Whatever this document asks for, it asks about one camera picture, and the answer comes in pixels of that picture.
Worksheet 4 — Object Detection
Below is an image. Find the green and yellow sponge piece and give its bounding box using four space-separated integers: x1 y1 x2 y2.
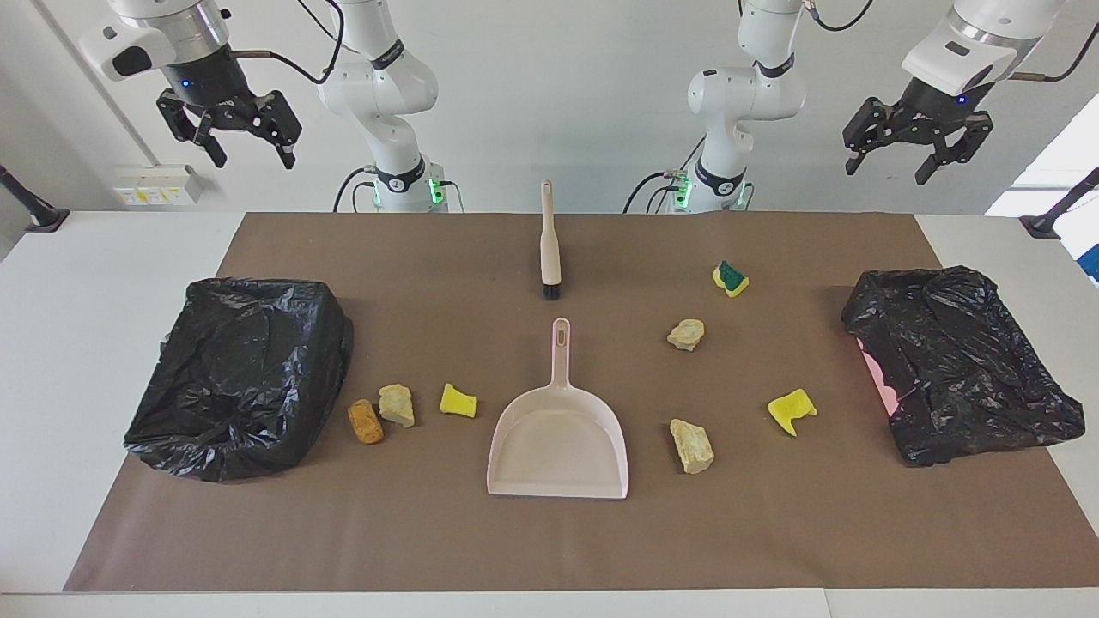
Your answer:
712 260 750 299

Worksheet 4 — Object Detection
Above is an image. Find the orange-brown foam chunk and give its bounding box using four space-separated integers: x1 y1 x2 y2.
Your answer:
347 398 386 445

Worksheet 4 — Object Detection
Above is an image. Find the grey wall conduit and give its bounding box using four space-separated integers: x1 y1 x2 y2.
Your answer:
34 0 162 168

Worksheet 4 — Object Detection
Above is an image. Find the tan striped foam chunk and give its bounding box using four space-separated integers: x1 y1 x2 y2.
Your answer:
666 318 706 353

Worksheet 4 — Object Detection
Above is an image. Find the pink trash bin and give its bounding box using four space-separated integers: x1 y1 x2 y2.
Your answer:
859 337 902 418

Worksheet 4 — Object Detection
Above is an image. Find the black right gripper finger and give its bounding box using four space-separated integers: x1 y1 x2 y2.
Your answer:
245 90 304 171
156 90 229 170

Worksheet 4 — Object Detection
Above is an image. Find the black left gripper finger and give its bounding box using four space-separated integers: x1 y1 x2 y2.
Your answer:
914 112 995 187
842 97 904 177

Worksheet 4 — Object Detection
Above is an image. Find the black clamp stand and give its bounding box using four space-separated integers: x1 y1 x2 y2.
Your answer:
0 163 71 233
1019 167 1099 240

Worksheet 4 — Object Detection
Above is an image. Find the small pale beige foam chunk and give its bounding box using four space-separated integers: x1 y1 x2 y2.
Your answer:
378 383 416 428

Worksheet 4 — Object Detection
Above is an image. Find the large pale beige foam chunk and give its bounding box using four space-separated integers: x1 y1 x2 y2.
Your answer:
669 418 715 475

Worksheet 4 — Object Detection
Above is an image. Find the pale pink plastic dustpan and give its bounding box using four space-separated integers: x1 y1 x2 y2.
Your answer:
486 318 630 500

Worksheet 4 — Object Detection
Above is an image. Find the notched yellow sponge piece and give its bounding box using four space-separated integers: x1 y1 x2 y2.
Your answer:
767 388 818 438

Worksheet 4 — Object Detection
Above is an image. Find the brown paper table mat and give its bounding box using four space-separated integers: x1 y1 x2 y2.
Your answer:
63 212 1099 593

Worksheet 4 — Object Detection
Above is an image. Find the white wall socket box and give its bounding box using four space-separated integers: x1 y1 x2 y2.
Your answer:
112 165 205 207

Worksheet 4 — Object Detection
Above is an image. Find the black base cable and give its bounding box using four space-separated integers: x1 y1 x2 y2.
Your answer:
622 137 709 214
333 167 379 213

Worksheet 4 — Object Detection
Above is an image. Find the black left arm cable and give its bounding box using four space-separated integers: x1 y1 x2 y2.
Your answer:
803 0 1099 83

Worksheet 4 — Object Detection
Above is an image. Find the black plastic trash bag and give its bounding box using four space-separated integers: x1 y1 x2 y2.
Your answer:
841 265 1087 468
124 276 355 483

